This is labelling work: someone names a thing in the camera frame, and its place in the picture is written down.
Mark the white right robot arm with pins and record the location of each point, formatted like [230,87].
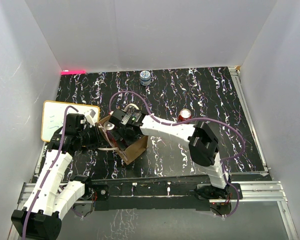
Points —
[198,138]

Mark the patterned canvas tote bag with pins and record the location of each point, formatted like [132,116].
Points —
[128,149]

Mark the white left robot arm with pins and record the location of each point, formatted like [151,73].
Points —
[41,216]

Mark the aluminium frame rail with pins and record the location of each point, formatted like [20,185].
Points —
[262,191]

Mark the blue white round jar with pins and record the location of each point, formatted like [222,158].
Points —
[145,77]

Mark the red cola can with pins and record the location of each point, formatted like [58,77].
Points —
[184,114]

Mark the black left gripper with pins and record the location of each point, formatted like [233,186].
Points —
[97,142]

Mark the small whiteboard orange frame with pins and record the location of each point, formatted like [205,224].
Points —
[53,116]

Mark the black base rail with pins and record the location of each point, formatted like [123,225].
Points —
[164,193]

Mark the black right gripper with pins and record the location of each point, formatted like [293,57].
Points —
[118,135]

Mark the pink tape strip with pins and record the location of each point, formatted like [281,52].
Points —
[72,72]

